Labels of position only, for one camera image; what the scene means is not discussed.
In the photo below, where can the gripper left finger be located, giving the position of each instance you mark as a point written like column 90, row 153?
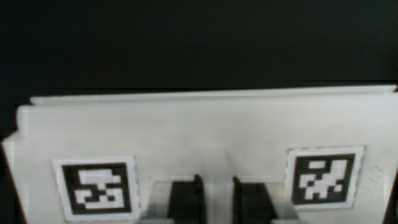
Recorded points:
column 186, row 204

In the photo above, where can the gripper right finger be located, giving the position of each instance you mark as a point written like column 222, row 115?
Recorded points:
column 252, row 207

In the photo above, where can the white cabinet door panel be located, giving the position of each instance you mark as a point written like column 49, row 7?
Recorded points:
column 104, row 147

